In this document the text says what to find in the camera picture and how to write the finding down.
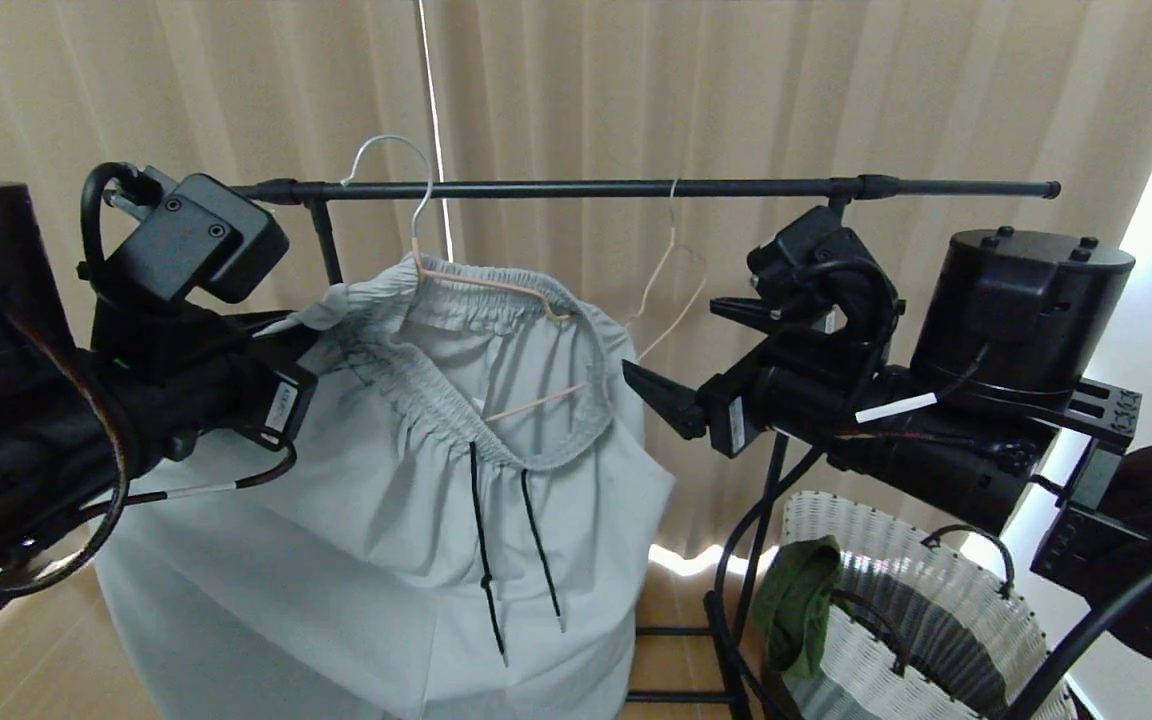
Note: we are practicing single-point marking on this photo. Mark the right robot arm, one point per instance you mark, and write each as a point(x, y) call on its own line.
point(1016, 320)

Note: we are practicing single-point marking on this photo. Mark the pink clothes hanger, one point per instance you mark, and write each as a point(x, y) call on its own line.
point(421, 215)
point(674, 245)

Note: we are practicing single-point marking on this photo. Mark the green garment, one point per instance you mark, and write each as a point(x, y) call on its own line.
point(796, 600)

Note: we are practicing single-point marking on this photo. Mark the black clothes rack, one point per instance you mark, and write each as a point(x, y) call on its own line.
point(576, 188)

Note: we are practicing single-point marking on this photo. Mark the pale grey shorts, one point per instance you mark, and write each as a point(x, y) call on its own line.
point(336, 580)

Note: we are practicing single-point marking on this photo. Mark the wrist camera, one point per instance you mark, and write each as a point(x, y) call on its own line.
point(816, 255)
point(196, 235)

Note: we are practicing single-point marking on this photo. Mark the white laundry basket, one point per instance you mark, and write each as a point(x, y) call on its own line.
point(956, 600)

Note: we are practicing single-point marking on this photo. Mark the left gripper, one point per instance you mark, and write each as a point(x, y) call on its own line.
point(236, 390)

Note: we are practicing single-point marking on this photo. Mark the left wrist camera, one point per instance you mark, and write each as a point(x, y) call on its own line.
point(196, 235)

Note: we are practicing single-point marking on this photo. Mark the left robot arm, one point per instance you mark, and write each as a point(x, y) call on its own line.
point(16, 430)

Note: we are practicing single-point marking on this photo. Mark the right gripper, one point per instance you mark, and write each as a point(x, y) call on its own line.
point(786, 390)

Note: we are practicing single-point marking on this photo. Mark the beige curtain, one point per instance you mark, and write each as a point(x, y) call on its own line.
point(786, 90)

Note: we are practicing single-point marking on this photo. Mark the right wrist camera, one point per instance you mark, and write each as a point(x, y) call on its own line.
point(816, 255)

